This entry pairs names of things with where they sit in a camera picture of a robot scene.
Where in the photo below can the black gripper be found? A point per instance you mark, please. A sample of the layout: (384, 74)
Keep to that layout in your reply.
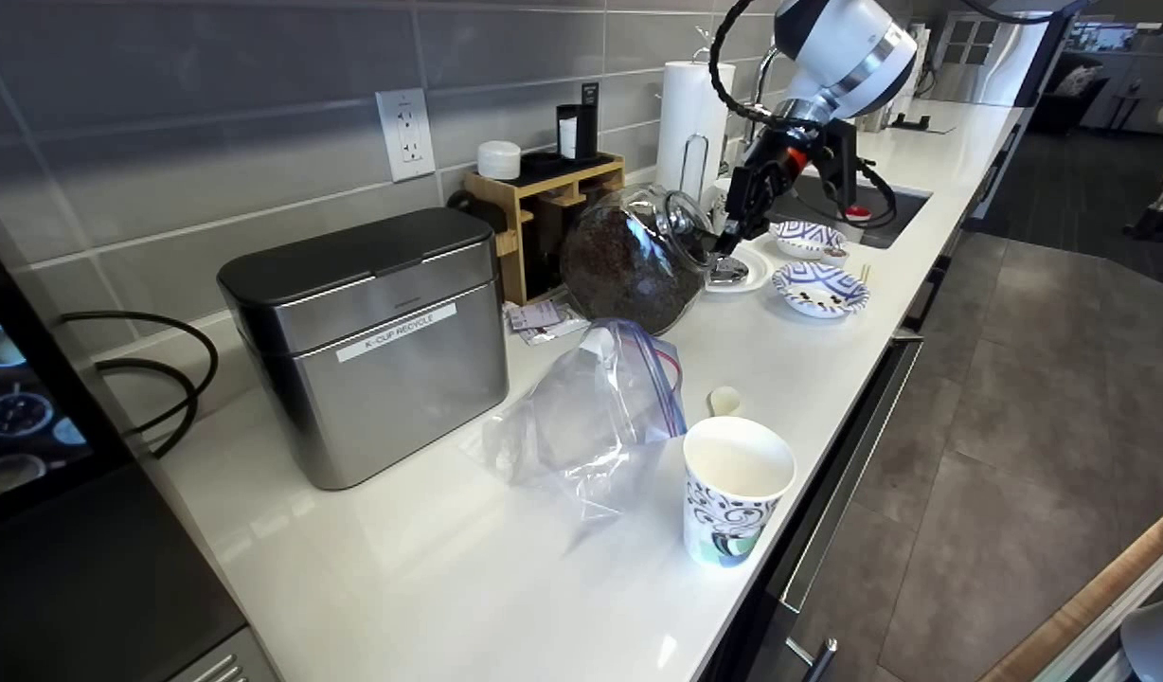
(775, 162)

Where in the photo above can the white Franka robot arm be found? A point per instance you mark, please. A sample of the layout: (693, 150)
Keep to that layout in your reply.
(857, 50)

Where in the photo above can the glass jar of coffee beans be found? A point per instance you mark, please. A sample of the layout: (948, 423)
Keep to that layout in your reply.
(622, 270)

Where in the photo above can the plain white paper plate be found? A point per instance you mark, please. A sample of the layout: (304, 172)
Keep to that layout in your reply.
(754, 280)

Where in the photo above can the empty blue patterned paper bowl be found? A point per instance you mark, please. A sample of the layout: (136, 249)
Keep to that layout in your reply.
(808, 237)

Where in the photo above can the metal paper towel holder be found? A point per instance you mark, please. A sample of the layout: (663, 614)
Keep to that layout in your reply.
(693, 156)

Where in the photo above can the patterned bowl with coffee beans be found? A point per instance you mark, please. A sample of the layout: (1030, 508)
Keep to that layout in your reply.
(817, 292)

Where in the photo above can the small white coffee pod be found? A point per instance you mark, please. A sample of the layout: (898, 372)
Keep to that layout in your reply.
(862, 270)

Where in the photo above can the white paper towel roll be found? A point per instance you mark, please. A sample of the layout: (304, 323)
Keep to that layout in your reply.
(688, 109)

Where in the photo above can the dark kitchen sink basin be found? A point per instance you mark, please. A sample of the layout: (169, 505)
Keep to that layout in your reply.
(907, 210)

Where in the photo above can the tall black box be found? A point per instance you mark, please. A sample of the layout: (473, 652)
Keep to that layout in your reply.
(588, 118)

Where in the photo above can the black and white box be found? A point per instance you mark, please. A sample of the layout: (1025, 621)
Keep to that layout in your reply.
(564, 136)

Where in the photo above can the crumpled printed paper packet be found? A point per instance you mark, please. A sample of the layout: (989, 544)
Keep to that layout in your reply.
(544, 318)

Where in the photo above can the wooden countertop organizer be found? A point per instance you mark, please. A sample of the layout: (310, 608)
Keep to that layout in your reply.
(516, 222)

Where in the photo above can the small white round container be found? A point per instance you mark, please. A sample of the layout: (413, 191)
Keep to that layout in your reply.
(496, 162)

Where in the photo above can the clear plastic zip bag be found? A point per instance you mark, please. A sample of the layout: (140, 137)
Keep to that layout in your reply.
(585, 423)

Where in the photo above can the stainless steel countertop bin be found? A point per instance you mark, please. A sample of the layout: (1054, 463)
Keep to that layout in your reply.
(376, 353)

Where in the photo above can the wooden board edge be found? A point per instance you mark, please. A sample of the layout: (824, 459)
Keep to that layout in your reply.
(1085, 597)

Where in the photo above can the grey round object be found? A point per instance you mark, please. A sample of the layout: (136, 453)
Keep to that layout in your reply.
(1160, 641)

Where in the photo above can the black coffee machine with screen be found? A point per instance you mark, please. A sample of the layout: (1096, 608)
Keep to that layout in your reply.
(49, 580)

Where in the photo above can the white wall outlet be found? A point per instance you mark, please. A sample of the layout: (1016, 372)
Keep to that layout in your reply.
(405, 136)

